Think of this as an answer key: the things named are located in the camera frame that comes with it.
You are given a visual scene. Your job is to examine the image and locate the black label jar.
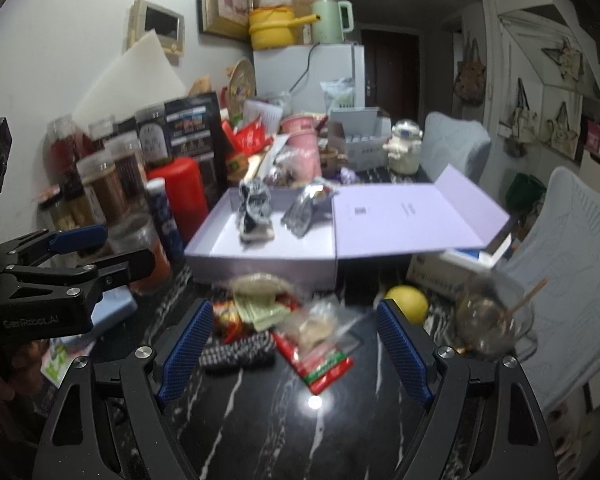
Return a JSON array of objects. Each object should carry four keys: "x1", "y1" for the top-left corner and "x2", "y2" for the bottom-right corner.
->
[{"x1": 135, "y1": 102, "x2": 175, "y2": 168}]

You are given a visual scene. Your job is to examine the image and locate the blue patterned tube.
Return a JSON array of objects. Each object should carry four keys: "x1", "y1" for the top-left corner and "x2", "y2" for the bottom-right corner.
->
[{"x1": 145, "y1": 178, "x2": 186, "y2": 257}]

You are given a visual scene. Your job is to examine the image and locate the red snack packet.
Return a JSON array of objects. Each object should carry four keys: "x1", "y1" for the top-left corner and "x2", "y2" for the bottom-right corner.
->
[{"x1": 272, "y1": 330, "x2": 356, "y2": 396}]

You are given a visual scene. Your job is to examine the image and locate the white blue carton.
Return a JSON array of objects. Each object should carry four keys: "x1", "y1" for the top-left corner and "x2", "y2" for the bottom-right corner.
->
[{"x1": 442, "y1": 234, "x2": 513, "y2": 269}]

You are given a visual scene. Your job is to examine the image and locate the pale green paper packet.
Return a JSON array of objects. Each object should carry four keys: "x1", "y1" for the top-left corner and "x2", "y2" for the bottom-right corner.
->
[{"x1": 236, "y1": 294, "x2": 292, "y2": 332}]

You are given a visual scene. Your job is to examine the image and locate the white fridge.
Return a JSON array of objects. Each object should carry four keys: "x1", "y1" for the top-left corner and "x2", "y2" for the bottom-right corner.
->
[{"x1": 252, "y1": 43, "x2": 366, "y2": 111}]

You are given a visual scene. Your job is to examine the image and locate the dark filled plastic jar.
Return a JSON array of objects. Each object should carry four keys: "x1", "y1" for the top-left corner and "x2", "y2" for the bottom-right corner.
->
[{"x1": 105, "y1": 132, "x2": 148, "y2": 201}]

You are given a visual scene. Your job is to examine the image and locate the white printed medicine box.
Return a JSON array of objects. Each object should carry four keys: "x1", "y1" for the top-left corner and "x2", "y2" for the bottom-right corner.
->
[{"x1": 407, "y1": 251, "x2": 486, "y2": 295}]

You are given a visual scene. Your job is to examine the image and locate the red gold patterned packet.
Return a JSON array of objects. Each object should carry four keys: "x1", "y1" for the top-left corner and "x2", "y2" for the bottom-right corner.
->
[{"x1": 211, "y1": 300, "x2": 251, "y2": 341}]

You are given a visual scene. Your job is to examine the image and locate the light blue box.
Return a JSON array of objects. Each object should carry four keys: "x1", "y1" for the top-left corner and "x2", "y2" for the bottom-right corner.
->
[{"x1": 91, "y1": 287, "x2": 139, "y2": 334}]

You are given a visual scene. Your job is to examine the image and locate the dark wooden door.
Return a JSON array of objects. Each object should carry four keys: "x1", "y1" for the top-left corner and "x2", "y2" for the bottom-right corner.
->
[{"x1": 361, "y1": 27, "x2": 421, "y2": 112}]

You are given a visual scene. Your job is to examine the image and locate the white tote bag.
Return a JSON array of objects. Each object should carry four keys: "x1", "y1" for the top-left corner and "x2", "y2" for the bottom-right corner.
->
[
  {"x1": 537, "y1": 101, "x2": 581, "y2": 149},
  {"x1": 500, "y1": 77, "x2": 539, "y2": 144}
]

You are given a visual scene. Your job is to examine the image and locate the brown patterned tote bag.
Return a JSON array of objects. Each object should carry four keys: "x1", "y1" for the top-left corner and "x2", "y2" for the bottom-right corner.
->
[{"x1": 452, "y1": 35, "x2": 488, "y2": 108}]

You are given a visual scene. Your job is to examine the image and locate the clear plastic cup orange label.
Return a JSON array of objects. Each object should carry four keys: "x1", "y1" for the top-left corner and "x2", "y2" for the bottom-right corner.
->
[{"x1": 107, "y1": 212, "x2": 173, "y2": 296}]

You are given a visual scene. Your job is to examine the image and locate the pink cup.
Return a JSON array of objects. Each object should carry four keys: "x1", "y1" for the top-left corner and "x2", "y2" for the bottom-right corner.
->
[{"x1": 280, "y1": 114, "x2": 326, "y2": 181}]

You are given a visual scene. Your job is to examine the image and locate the black white fabric bundle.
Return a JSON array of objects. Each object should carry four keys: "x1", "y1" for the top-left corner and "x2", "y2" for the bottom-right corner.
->
[{"x1": 237, "y1": 180, "x2": 276, "y2": 233}]

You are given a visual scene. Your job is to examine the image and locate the clear lidded jar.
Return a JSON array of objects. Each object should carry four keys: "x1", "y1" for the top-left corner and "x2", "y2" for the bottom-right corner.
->
[{"x1": 87, "y1": 115, "x2": 120, "y2": 152}]

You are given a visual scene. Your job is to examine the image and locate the person's left hand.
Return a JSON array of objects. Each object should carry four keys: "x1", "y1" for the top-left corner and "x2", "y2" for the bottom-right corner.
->
[{"x1": 0, "y1": 339, "x2": 50, "y2": 402}]

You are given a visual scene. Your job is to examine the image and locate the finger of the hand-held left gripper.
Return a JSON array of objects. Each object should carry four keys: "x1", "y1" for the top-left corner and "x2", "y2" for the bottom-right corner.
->
[
  {"x1": 0, "y1": 225, "x2": 109, "y2": 272},
  {"x1": 2, "y1": 247, "x2": 157, "y2": 313}
]

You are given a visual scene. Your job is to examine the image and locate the black printed box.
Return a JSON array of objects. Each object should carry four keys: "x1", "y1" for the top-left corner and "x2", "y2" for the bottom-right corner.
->
[{"x1": 165, "y1": 92, "x2": 229, "y2": 196}]

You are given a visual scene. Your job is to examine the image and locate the green electric kettle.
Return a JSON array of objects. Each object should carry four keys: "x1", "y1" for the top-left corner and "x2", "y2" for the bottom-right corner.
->
[{"x1": 311, "y1": 0, "x2": 355, "y2": 45}]

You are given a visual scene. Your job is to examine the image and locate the dark green bag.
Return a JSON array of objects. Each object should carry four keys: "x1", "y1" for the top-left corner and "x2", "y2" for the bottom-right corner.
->
[{"x1": 510, "y1": 172, "x2": 549, "y2": 217}]

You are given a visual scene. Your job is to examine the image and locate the light blue covered chair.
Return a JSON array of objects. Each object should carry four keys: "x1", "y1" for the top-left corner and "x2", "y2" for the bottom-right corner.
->
[
  {"x1": 495, "y1": 166, "x2": 600, "y2": 416},
  {"x1": 422, "y1": 111, "x2": 492, "y2": 184}
]

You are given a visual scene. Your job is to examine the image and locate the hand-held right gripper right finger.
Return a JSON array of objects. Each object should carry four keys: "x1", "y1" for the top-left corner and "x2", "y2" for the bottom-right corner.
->
[{"x1": 376, "y1": 298, "x2": 563, "y2": 480}]

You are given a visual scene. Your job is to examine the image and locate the red canister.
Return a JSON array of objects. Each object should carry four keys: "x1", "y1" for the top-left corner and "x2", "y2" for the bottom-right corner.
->
[{"x1": 145, "y1": 156, "x2": 210, "y2": 247}]

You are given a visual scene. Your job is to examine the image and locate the white carton with vials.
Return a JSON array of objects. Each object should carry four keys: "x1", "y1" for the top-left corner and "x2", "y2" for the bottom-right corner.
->
[{"x1": 327, "y1": 107, "x2": 396, "y2": 172}]

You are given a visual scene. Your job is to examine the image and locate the green white bag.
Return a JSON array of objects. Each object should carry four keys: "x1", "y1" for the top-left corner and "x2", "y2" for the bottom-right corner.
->
[{"x1": 320, "y1": 77, "x2": 356, "y2": 111}]

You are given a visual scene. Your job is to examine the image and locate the wall intercom panel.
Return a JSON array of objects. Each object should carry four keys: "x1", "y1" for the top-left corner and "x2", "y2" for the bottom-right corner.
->
[{"x1": 127, "y1": 0, "x2": 186, "y2": 63}]

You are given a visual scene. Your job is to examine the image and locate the round woven plate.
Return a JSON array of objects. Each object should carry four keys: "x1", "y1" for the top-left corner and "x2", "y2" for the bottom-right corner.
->
[{"x1": 226, "y1": 57, "x2": 257, "y2": 127}]

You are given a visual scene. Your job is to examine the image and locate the black power cable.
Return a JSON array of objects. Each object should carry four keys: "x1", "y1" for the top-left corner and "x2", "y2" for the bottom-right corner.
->
[{"x1": 287, "y1": 44, "x2": 321, "y2": 96}]

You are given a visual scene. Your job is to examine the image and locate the lavender cardboard box with lid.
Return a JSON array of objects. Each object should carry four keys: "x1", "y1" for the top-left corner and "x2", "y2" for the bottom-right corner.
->
[{"x1": 184, "y1": 164, "x2": 512, "y2": 292}]

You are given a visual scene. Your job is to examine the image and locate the green white packet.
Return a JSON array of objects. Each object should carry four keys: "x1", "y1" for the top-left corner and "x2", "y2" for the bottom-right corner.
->
[{"x1": 40, "y1": 337, "x2": 88, "y2": 389}]

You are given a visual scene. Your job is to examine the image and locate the red snack bags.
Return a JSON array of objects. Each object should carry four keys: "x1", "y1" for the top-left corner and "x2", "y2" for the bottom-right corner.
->
[{"x1": 222, "y1": 119, "x2": 276, "y2": 161}]

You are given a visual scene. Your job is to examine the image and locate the silver foil packet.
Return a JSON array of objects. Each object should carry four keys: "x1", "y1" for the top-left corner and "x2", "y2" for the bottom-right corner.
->
[{"x1": 281, "y1": 182, "x2": 337, "y2": 239}]

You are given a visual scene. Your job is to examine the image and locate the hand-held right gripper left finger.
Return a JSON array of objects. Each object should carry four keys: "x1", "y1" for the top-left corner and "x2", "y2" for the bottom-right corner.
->
[{"x1": 32, "y1": 298, "x2": 215, "y2": 480}]

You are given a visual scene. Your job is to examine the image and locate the clear zip bag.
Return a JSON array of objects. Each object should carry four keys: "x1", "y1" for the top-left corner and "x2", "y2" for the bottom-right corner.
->
[{"x1": 275, "y1": 300, "x2": 362, "y2": 362}]

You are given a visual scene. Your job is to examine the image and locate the white foam board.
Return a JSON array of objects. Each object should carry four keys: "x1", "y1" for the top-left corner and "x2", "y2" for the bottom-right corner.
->
[{"x1": 72, "y1": 30, "x2": 188, "y2": 133}]

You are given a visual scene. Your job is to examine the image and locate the yellow lemon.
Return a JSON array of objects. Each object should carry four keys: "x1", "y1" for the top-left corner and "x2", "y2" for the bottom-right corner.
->
[{"x1": 385, "y1": 285, "x2": 430, "y2": 326}]

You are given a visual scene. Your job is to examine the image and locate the brown filled plastic jar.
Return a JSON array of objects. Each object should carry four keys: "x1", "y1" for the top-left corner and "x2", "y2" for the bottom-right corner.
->
[{"x1": 77, "y1": 152, "x2": 131, "y2": 227}]

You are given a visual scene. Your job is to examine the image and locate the red filled plastic jar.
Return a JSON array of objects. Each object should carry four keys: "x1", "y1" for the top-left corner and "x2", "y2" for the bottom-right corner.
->
[{"x1": 47, "y1": 117, "x2": 88, "y2": 197}]

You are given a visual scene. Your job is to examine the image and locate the white astronaut figurine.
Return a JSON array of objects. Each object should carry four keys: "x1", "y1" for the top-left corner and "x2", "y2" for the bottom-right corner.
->
[{"x1": 382, "y1": 119, "x2": 425, "y2": 176}]

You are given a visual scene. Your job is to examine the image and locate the yellow pot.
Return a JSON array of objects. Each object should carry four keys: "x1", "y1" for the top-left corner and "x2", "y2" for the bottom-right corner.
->
[{"x1": 248, "y1": 5, "x2": 323, "y2": 51}]

